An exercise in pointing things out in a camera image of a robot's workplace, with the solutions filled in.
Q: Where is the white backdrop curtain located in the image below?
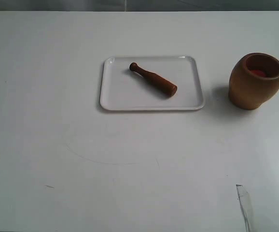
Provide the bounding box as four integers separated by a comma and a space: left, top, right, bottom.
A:
0, 0, 279, 12

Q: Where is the brown wooden mortar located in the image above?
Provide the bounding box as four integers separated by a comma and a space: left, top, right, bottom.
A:
228, 53, 279, 110

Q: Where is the clear tape strip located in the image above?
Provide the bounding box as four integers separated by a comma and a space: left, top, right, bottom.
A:
236, 185, 254, 232

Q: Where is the white plastic tray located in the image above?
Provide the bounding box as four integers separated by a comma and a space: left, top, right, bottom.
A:
99, 55, 205, 111

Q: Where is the brown wooden pestle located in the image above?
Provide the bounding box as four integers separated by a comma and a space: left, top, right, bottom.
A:
129, 62, 178, 97

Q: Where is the red object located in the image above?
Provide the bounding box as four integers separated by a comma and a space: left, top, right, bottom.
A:
251, 70, 267, 77

